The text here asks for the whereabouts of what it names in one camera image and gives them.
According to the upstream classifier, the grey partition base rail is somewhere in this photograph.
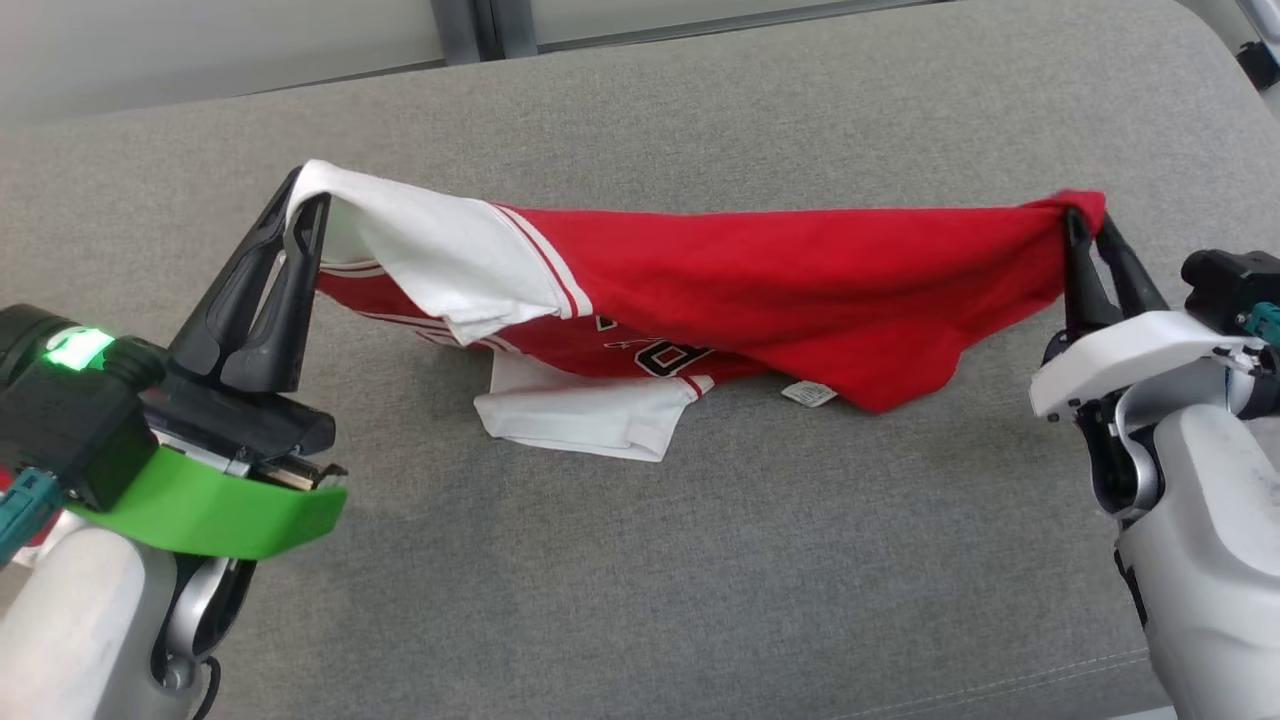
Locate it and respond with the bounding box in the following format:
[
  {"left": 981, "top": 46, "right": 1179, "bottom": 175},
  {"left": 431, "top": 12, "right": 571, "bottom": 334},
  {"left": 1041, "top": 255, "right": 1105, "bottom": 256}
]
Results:
[
  {"left": 535, "top": 0, "right": 946, "bottom": 53},
  {"left": 245, "top": 58, "right": 448, "bottom": 98}
]

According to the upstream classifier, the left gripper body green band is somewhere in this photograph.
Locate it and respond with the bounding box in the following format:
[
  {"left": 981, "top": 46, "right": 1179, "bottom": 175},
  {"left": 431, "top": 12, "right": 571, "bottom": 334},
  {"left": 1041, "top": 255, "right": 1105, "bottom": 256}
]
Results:
[{"left": 65, "top": 345, "right": 349, "bottom": 561}]

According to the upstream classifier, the red white jersey shirt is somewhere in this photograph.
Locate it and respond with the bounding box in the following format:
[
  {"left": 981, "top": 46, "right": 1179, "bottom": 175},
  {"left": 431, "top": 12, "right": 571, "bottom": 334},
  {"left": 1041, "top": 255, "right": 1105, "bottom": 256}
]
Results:
[{"left": 285, "top": 160, "right": 1108, "bottom": 463}]

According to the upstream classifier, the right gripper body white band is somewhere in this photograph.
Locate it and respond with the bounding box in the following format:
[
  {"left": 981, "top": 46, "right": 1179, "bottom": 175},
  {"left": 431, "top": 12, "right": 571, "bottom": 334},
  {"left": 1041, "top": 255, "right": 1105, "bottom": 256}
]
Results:
[{"left": 1030, "top": 310, "right": 1266, "bottom": 421}]

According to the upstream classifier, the black white-banded left arm cable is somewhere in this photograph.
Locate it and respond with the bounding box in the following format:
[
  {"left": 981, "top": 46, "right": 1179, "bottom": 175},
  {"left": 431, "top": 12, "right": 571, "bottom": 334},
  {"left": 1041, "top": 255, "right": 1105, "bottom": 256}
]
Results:
[{"left": 190, "top": 655, "right": 223, "bottom": 720}]

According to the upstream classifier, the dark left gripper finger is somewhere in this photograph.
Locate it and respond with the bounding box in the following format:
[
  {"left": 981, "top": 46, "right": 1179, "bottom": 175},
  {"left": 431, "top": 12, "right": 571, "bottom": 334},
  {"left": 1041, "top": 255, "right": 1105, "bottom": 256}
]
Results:
[
  {"left": 220, "top": 193, "right": 332, "bottom": 393},
  {"left": 168, "top": 167, "right": 304, "bottom": 386}
]

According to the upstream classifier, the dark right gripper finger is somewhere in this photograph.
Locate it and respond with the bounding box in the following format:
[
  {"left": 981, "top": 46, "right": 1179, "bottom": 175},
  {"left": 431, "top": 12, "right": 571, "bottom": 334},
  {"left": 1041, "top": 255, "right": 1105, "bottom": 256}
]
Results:
[
  {"left": 1095, "top": 215, "right": 1169, "bottom": 319},
  {"left": 1062, "top": 208, "right": 1123, "bottom": 336}
]

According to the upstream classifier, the grey fabric sofa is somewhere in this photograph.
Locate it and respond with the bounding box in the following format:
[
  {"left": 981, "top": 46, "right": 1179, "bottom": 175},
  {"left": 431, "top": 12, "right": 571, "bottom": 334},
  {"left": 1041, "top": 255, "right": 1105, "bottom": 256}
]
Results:
[{"left": 0, "top": 0, "right": 1280, "bottom": 720}]

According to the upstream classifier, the teal left camera connector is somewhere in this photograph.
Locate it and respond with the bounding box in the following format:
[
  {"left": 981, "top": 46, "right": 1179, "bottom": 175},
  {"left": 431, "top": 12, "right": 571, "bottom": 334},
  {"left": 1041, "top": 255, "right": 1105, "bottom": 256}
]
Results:
[{"left": 0, "top": 468, "right": 63, "bottom": 566}]

